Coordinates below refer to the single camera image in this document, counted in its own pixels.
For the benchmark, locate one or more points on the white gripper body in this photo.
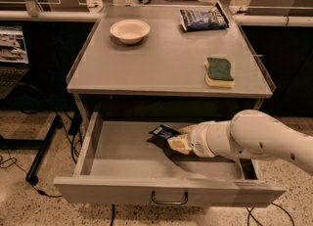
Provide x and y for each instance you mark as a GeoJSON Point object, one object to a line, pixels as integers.
{"type": "Point", "coordinates": [198, 139]}

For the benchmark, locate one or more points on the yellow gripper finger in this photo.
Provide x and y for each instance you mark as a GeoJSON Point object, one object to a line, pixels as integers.
{"type": "Point", "coordinates": [180, 144]}
{"type": "Point", "coordinates": [187, 129]}

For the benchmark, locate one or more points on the blue rxbar blueberry bar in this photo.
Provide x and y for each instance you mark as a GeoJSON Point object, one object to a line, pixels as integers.
{"type": "Point", "coordinates": [159, 137]}

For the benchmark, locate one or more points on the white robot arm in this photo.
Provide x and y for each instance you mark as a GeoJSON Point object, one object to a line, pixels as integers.
{"type": "Point", "coordinates": [250, 134]}

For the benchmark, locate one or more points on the grey open top drawer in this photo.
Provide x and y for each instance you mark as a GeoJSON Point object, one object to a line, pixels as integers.
{"type": "Point", "coordinates": [118, 166]}

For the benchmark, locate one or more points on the grey cabinet table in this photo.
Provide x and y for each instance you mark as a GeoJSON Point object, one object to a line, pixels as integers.
{"type": "Point", "coordinates": [169, 62]}

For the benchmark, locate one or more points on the green yellow sponge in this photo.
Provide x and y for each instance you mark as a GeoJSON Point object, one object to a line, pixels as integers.
{"type": "Point", "coordinates": [218, 73]}

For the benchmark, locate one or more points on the blue chip bag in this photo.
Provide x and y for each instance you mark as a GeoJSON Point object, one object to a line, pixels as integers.
{"type": "Point", "coordinates": [214, 18]}

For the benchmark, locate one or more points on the white bowl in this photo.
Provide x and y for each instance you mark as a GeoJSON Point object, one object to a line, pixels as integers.
{"type": "Point", "coordinates": [130, 31]}

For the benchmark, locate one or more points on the black desk leg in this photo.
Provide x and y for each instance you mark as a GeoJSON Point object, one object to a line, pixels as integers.
{"type": "Point", "coordinates": [31, 176]}

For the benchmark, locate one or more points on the laptop computer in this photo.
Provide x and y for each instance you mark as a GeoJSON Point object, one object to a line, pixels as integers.
{"type": "Point", "coordinates": [14, 63]}

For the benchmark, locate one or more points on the metal drawer handle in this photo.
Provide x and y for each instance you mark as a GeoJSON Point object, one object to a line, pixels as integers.
{"type": "Point", "coordinates": [169, 199]}

